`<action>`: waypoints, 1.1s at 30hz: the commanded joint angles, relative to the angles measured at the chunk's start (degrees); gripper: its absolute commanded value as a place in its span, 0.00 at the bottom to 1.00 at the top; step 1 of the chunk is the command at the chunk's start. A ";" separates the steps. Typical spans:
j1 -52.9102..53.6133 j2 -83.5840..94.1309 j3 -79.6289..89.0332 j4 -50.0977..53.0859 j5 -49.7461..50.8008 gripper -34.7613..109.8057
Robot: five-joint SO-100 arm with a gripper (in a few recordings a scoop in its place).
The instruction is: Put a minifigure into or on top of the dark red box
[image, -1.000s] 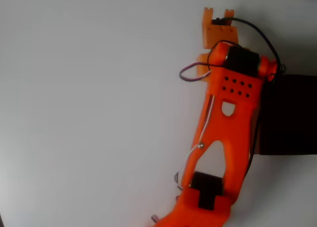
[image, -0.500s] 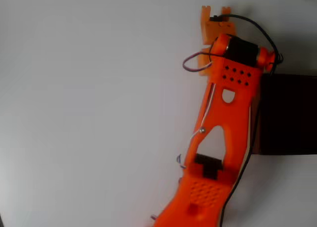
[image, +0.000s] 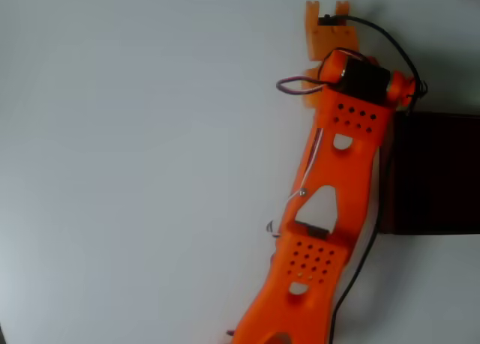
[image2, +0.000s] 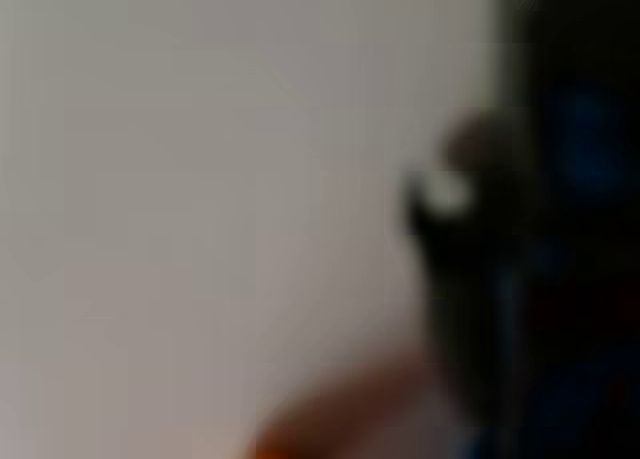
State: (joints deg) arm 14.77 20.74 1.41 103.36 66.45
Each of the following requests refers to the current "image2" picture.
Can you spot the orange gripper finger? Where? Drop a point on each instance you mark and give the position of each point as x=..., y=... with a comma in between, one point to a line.
x=350, y=409

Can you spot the small blue toy figure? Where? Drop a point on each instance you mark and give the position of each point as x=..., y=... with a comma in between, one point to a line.
x=550, y=259

